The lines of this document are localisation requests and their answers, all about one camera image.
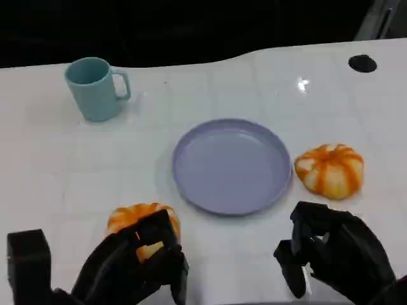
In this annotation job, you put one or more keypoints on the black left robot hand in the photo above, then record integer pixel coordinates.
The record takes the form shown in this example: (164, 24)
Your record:
(114, 273)

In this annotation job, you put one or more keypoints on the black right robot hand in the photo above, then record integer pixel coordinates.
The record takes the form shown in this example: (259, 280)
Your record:
(346, 251)

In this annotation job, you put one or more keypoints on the lilac plate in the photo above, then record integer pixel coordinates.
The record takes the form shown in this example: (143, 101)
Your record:
(232, 168)

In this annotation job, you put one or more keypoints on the pale green mug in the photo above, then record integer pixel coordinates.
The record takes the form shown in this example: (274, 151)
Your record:
(95, 95)

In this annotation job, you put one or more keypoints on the black round table grommet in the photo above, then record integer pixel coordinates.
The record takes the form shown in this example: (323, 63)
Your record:
(362, 63)

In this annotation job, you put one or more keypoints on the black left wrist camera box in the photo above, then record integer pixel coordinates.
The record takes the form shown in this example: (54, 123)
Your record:
(28, 254)

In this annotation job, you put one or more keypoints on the grey metal frame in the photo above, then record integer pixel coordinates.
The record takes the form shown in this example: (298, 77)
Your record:
(369, 22)

